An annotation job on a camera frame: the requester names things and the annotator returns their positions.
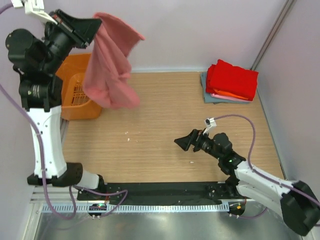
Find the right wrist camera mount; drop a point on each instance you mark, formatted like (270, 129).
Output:
(210, 123)

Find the orange plastic basket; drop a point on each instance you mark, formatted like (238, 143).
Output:
(76, 105)

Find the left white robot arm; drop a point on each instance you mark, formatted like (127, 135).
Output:
(37, 62)

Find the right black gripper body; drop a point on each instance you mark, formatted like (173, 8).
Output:
(203, 142)

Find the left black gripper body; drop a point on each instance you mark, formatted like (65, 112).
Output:
(61, 41)

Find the grey folded t shirt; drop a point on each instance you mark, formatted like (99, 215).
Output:
(210, 99)

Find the white slotted cable duct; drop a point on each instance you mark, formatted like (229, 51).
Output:
(90, 207)

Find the red folded t shirt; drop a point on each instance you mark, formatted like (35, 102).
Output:
(227, 77)

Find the aluminium frame rail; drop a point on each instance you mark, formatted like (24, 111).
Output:
(55, 195)

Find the light pink folded t shirt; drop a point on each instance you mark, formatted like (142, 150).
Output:
(234, 99)

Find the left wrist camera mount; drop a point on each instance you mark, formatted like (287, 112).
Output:
(35, 9)

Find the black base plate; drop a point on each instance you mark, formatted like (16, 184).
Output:
(169, 193)

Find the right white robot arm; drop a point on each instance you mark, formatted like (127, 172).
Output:
(293, 201)

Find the orange folded t shirt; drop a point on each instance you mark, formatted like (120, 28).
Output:
(230, 94)

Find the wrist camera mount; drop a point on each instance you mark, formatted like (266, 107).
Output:
(210, 123)
(35, 9)

